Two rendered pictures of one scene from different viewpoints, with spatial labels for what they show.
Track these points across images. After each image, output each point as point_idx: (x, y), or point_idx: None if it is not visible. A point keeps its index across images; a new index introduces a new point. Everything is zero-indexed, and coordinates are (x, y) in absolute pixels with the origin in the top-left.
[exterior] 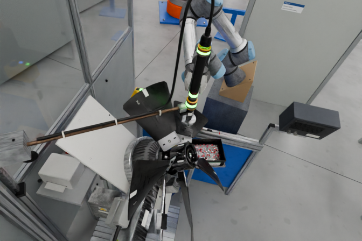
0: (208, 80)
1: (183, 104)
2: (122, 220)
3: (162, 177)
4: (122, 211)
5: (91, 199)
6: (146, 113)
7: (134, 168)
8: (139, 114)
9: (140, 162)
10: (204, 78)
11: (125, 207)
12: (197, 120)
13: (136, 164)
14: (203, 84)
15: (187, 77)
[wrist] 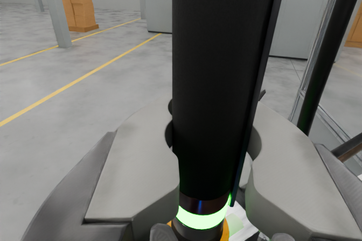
0: (90, 151)
1: (232, 229)
2: (244, 160)
3: None
4: (250, 166)
5: None
6: (334, 149)
7: (261, 91)
8: (348, 142)
9: (258, 98)
10: (124, 169)
11: (249, 171)
12: None
13: (262, 92)
14: (150, 112)
15: (299, 149)
